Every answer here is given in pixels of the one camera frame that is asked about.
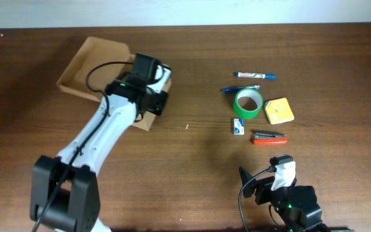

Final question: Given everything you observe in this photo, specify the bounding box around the red grey stapler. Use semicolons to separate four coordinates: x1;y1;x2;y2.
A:
251;131;288;146

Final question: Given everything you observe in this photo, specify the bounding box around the brown cardboard box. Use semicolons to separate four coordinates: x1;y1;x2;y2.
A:
55;35;173;132

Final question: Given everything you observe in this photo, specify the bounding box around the blue white staples box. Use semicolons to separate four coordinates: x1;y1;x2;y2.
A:
233;119;245;135

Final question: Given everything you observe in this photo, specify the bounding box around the yellow sticky note pad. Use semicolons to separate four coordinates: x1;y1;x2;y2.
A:
264;97;294;124

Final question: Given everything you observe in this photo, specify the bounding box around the green tape roll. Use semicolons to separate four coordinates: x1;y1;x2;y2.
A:
233;88;263;119

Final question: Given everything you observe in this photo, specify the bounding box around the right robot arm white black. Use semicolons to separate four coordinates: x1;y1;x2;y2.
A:
238;166;330;232

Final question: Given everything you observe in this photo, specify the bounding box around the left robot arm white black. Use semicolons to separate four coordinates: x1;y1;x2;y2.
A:
30;53;172;232

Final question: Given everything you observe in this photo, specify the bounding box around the blue ballpoint pen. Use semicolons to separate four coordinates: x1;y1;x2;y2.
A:
220;85;262;93

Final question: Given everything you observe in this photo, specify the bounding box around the blue white marker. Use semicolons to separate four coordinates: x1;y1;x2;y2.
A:
234;72;276;79

